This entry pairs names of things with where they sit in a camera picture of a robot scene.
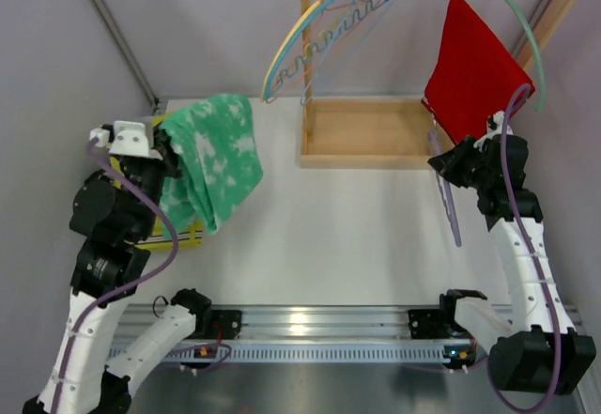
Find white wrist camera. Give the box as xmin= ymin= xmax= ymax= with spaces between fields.
xmin=474 ymin=111 xmax=505 ymax=151
xmin=89 ymin=120 xmax=162 ymax=161

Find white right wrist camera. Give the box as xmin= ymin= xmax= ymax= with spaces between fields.
xmin=474 ymin=111 xmax=505 ymax=151

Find green white tie-dye trousers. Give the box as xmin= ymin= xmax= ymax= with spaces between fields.
xmin=159 ymin=93 xmax=264 ymax=235

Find teal hanger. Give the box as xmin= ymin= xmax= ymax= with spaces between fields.
xmin=263 ymin=0 xmax=391 ymax=102

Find yellow hanger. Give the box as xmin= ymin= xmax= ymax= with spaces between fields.
xmin=260 ymin=0 xmax=375 ymax=103

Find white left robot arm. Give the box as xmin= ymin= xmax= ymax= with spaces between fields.
xmin=23 ymin=121 xmax=212 ymax=413

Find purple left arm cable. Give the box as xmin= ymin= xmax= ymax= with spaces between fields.
xmin=48 ymin=134 xmax=233 ymax=414

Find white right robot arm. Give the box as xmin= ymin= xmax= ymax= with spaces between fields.
xmin=428 ymin=134 xmax=596 ymax=395

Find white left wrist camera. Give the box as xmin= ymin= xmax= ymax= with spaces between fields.
xmin=89 ymin=120 xmax=162 ymax=161

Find wooden clothes rack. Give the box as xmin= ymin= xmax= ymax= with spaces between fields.
xmin=300 ymin=0 xmax=577 ymax=170

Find aluminium corner frame post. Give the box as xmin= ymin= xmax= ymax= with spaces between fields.
xmin=88 ymin=0 xmax=161 ymax=114

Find light blue wire hanger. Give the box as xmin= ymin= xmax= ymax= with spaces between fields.
xmin=300 ymin=0 xmax=397 ymax=107

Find lilac hanger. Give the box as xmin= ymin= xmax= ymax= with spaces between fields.
xmin=428 ymin=128 xmax=462 ymax=248

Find red trousers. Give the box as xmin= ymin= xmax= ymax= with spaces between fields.
xmin=422 ymin=0 xmax=535 ymax=145

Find yellow-green trousers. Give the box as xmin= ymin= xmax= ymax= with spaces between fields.
xmin=110 ymin=113 xmax=205 ymax=251

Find grey slotted cable duct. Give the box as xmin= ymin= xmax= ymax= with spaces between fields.
xmin=108 ymin=343 xmax=476 ymax=363

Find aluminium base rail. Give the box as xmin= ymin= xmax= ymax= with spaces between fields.
xmin=112 ymin=304 xmax=583 ymax=341

